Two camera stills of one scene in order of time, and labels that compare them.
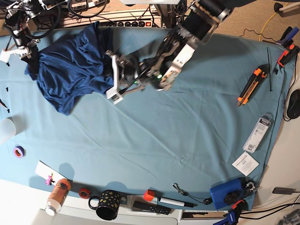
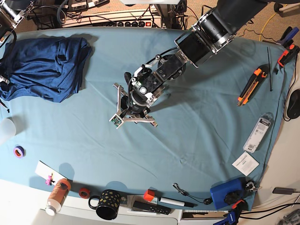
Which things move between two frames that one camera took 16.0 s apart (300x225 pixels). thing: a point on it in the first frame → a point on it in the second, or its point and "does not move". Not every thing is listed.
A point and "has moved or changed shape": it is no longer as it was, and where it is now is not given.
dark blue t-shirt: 75,68 has moved or changed shape
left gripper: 28,53 → 3,79
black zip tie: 268,70 does not move
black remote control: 149,207 does not move
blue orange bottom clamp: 234,215 does not move
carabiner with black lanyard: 206,201 does not move
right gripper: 126,72 → 137,112
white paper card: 245,163 does not move
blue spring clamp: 286,39 does not move
